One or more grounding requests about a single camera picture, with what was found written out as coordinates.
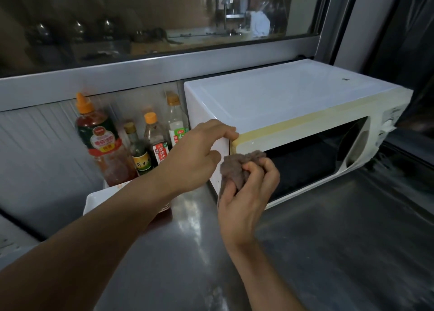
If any person's left hand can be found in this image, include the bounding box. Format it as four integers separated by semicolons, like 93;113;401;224
156;119;240;196

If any person's right hand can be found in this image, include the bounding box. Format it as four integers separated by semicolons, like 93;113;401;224
217;158;281;250

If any brown cleaning cloth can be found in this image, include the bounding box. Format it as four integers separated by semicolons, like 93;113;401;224
217;150;269;206

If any clear bottle green label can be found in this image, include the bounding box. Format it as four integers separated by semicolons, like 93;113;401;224
166;93;189;148

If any dark sauce bottle orange cap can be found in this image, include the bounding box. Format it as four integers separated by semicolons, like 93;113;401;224
144;112;172;167

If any small green glass bottle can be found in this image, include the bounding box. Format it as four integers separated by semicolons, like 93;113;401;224
123;122;153;176

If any red sauce bottle orange cap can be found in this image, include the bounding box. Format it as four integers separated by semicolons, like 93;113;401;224
75;93;138;188

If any white microwave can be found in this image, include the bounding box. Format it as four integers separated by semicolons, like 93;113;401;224
183;59;414;210

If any white rectangular plate orange print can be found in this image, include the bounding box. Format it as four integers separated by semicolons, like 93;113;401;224
83;180;172;216

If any person's left forearm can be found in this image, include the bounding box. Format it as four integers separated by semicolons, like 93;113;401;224
0;171;177;311

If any stainless steel table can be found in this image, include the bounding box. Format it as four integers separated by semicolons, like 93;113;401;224
94;141;434;311

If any wooden worktable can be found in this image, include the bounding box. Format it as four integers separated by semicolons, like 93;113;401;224
130;32;255;55

